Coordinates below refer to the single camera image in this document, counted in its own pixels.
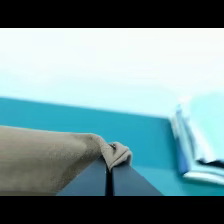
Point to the heap of clothes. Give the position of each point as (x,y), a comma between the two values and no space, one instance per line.
(200,140)

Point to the brown garment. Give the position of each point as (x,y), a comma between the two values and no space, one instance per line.
(40,160)

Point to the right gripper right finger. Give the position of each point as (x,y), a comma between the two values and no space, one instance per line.
(131,181)

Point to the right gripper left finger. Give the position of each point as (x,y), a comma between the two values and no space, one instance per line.
(90,181)

